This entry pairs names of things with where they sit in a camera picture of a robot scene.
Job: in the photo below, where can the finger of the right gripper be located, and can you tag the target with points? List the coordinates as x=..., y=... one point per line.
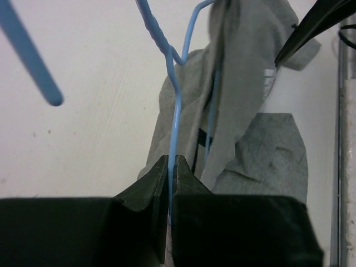
x=323, y=15

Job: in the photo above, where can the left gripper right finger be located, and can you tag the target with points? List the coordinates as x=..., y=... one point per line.
x=238, y=230

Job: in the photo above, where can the blue wire hanger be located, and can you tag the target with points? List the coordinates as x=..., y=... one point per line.
x=27, y=52

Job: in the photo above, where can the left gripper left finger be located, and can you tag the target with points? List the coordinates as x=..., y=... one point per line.
x=128, y=229

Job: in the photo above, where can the grey t shirt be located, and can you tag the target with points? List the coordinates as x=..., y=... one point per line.
x=230, y=145

